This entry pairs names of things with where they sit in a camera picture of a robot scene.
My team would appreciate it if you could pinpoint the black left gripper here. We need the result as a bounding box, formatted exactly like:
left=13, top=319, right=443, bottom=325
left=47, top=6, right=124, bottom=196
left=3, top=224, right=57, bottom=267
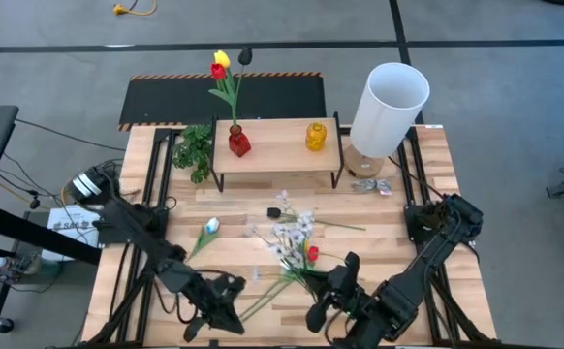
left=183, top=273, right=247, bottom=343

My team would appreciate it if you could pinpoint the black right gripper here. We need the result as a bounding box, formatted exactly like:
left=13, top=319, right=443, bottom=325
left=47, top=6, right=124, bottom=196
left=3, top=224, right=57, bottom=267
left=306, top=250, right=378, bottom=333

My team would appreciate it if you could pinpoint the bunch of mixed flowers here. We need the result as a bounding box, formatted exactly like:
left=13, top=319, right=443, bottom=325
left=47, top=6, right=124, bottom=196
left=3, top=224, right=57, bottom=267
left=236, top=244, right=322, bottom=325

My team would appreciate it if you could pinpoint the red artificial tulip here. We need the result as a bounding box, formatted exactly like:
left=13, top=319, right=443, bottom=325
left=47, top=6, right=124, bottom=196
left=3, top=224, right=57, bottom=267
left=207, top=62, right=240, bottom=128
left=242, top=223, right=312, bottom=292

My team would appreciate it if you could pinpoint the yellow glass vase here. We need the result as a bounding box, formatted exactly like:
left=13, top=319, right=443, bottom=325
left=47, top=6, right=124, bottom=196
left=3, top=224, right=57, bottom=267
left=304, top=122, right=328, bottom=152

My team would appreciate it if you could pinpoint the red glass vase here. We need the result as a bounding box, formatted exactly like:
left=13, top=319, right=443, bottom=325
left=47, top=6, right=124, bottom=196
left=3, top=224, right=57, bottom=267
left=228, top=124, right=253, bottom=159

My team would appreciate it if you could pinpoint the wooden shelf with black legs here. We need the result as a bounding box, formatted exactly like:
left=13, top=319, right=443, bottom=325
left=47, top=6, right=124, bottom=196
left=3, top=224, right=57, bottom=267
left=209, top=111, right=346, bottom=194

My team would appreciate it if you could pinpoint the clear plastic wrapped packet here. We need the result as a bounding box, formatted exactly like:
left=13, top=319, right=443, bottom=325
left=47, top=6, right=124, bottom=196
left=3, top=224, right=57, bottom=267
left=351, top=177, right=393, bottom=197

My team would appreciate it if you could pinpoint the green leafy potted plant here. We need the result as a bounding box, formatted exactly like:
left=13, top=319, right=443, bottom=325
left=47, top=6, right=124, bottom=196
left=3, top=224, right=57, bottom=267
left=172, top=123, right=215, bottom=185

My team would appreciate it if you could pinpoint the white printed box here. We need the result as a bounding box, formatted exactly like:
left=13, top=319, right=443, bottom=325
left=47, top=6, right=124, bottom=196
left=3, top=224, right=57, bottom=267
left=41, top=204, right=103, bottom=263

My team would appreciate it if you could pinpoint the white shade table lamp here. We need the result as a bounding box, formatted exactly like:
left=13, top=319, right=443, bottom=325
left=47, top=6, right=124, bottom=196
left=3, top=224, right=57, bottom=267
left=343, top=61, right=431, bottom=179

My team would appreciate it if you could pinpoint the black hazard striped floor mat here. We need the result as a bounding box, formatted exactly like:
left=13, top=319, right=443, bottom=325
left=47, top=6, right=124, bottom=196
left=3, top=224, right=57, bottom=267
left=118, top=72, right=328, bottom=132

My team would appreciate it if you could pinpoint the black power cord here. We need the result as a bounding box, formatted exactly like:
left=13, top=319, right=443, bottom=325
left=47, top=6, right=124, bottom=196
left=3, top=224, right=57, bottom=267
left=387, top=154, right=448, bottom=203

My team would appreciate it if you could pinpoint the black aluminium mount frame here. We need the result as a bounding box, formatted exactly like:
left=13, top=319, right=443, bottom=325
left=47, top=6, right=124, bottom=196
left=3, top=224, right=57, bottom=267
left=87, top=126, right=186, bottom=346
left=395, top=125, right=501, bottom=346

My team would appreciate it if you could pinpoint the yellow extension cord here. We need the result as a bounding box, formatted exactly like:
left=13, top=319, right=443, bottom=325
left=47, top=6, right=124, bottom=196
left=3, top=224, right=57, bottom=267
left=111, top=0, right=159, bottom=16

